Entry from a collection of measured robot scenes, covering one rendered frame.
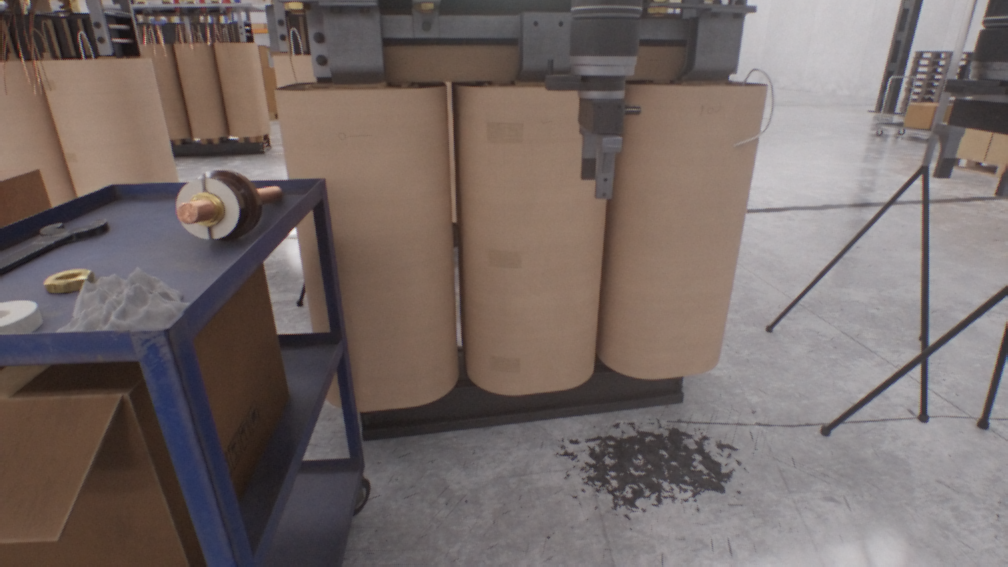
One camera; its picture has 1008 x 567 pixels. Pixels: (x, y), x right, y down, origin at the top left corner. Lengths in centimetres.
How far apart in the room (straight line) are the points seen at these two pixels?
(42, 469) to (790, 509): 159
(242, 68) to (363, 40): 568
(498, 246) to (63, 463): 97
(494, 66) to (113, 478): 110
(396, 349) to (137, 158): 224
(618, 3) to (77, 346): 77
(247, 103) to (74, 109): 379
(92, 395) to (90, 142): 267
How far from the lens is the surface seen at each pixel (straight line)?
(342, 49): 125
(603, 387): 180
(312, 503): 145
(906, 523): 183
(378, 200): 125
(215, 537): 74
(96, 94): 326
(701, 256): 153
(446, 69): 134
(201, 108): 706
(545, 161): 127
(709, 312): 163
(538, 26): 128
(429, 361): 146
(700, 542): 154
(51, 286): 83
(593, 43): 82
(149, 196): 127
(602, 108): 81
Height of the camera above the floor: 115
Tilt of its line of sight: 22 degrees down
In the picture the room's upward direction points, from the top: straight up
